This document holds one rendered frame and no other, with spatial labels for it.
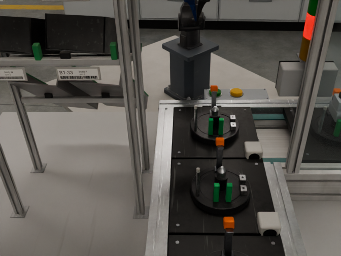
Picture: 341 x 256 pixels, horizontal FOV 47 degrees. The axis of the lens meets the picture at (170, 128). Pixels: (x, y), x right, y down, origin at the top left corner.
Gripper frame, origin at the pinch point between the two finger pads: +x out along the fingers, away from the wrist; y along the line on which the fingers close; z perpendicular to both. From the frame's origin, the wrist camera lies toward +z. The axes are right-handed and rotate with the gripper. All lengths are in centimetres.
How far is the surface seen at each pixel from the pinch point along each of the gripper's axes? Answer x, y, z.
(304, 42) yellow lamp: -4.7, 21.8, 32.5
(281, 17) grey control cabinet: 110, 91, -272
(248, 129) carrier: 28.4, 15.1, 19.3
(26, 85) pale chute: 8, -42, 29
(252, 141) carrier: 28.4, 15.5, 24.6
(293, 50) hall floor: 125, 97, -231
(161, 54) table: 40, -14, -51
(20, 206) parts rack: 37, -46, 41
